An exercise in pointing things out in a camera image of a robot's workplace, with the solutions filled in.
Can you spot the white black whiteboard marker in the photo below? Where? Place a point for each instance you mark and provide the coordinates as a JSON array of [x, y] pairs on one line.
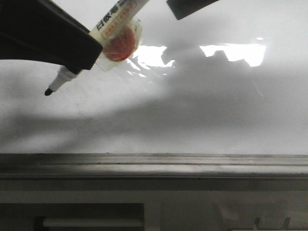
[[118, 32]]

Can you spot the white whiteboard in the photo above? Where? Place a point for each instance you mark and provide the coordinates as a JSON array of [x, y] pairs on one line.
[[231, 78]]

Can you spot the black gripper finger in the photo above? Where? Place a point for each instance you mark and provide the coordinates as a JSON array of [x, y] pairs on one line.
[[39, 30], [184, 8]]

